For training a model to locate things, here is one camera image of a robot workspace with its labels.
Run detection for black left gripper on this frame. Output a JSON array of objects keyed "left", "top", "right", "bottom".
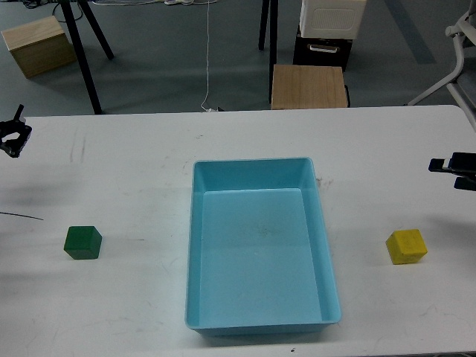
[{"left": 1, "top": 104, "right": 32, "bottom": 158}]

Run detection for yellow wooden cube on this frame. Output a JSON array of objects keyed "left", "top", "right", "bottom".
[{"left": 385, "top": 229, "right": 428, "bottom": 265}]

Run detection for green wooden cube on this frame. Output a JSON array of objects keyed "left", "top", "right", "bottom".
[{"left": 63, "top": 226, "right": 102, "bottom": 260}]

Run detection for wooden box far left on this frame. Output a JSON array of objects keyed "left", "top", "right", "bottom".
[{"left": 1, "top": 16, "right": 77, "bottom": 78}]

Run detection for wooden box near table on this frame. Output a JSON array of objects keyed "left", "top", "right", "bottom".
[{"left": 271, "top": 65, "right": 348, "bottom": 110}]

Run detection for white appliance box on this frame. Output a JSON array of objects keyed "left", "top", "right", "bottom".
[{"left": 299, "top": 0, "right": 367, "bottom": 40}]

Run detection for white office chair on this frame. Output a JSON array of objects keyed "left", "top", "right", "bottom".
[{"left": 406, "top": 1, "right": 475, "bottom": 130}]

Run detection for black table legs left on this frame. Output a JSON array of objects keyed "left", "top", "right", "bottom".
[{"left": 54, "top": 1, "right": 115, "bottom": 115}]

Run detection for black table legs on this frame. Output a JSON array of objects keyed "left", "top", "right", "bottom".
[
  {"left": 54, "top": 1, "right": 115, "bottom": 115},
  {"left": 258, "top": 0, "right": 279, "bottom": 102}
]

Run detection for light blue plastic bin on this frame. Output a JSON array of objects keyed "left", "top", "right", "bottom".
[{"left": 185, "top": 158, "right": 341, "bottom": 336}]

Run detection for black table legs centre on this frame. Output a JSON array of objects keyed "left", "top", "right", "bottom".
[{"left": 258, "top": 0, "right": 279, "bottom": 102}]

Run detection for white cable on floor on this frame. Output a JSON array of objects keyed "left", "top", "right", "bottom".
[{"left": 91, "top": 0, "right": 219, "bottom": 112}]

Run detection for black crate with handle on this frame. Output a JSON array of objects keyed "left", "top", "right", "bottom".
[{"left": 292, "top": 30, "right": 353, "bottom": 71}]

